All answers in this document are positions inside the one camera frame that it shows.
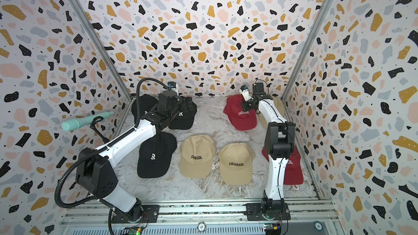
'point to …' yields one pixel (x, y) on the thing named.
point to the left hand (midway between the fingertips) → (187, 97)
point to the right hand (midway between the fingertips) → (247, 103)
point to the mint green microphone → (74, 124)
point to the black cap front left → (155, 154)
